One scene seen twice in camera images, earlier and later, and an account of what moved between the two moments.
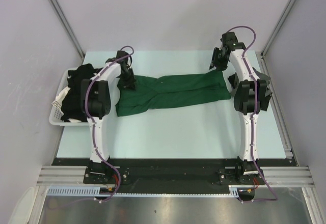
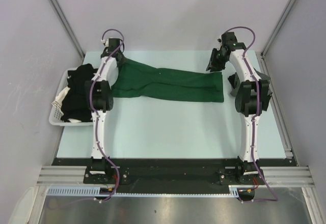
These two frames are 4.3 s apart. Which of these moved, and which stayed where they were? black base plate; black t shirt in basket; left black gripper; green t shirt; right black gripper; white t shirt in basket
Moved: green t shirt; left black gripper
Stayed: black t shirt in basket; white t shirt in basket; black base plate; right black gripper
